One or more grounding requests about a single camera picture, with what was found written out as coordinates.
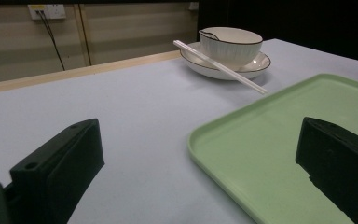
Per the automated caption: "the white chopstick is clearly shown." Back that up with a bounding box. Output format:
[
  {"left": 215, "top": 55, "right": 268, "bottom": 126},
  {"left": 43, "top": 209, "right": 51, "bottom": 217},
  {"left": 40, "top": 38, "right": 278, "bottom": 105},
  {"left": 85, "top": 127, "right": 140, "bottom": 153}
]
[
  {"left": 172, "top": 40, "right": 269, "bottom": 95},
  {"left": 172, "top": 39, "right": 269, "bottom": 94}
]

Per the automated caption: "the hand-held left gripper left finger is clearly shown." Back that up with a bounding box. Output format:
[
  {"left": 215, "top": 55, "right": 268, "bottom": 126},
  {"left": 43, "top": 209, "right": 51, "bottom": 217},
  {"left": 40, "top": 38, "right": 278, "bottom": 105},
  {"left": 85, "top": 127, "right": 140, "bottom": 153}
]
[{"left": 9, "top": 118, "right": 105, "bottom": 224}]

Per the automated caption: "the pale lilac table mat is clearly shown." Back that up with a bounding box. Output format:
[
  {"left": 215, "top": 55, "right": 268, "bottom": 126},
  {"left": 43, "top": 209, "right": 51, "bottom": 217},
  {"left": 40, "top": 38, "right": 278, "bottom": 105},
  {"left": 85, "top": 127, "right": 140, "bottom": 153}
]
[{"left": 0, "top": 38, "right": 358, "bottom": 224}]

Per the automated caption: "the green plastic tray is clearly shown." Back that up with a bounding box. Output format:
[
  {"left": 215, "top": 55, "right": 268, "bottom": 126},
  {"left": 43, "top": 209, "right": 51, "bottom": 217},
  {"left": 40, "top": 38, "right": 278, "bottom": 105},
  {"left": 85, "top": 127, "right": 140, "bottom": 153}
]
[{"left": 187, "top": 73, "right": 358, "bottom": 224}]

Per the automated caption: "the black power cable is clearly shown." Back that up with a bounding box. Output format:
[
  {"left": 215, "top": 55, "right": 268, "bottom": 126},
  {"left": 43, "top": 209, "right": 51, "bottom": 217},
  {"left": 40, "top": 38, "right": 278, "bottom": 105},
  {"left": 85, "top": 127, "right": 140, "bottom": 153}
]
[{"left": 36, "top": 10, "right": 66, "bottom": 72}]

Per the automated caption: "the wooden table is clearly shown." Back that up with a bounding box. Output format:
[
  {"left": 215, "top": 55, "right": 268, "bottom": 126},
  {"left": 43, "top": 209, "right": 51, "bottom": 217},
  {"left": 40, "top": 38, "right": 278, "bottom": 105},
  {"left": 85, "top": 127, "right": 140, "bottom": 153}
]
[{"left": 0, "top": 49, "right": 183, "bottom": 97}]

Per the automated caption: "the white wall socket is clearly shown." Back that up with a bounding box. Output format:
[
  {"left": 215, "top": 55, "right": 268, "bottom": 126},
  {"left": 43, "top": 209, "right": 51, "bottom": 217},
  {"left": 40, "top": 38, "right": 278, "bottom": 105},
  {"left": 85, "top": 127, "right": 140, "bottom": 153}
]
[{"left": 27, "top": 3, "right": 67, "bottom": 21}]

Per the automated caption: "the white bowl with dark rim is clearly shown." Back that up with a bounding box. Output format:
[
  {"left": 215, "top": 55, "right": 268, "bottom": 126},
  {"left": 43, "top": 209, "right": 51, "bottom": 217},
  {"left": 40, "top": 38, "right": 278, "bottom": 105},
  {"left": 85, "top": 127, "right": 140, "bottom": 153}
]
[{"left": 199, "top": 26, "right": 264, "bottom": 68}]

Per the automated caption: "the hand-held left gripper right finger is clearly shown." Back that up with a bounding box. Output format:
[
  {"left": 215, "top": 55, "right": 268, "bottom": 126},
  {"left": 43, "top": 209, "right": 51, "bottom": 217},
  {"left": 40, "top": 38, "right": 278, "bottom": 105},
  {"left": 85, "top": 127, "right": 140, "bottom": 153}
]
[{"left": 295, "top": 116, "right": 358, "bottom": 224}]

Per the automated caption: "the white plate with dark rim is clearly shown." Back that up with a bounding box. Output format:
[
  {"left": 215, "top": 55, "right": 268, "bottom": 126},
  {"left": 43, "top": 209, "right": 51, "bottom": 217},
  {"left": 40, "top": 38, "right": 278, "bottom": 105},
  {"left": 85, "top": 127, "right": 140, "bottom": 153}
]
[{"left": 179, "top": 41, "right": 272, "bottom": 81}]

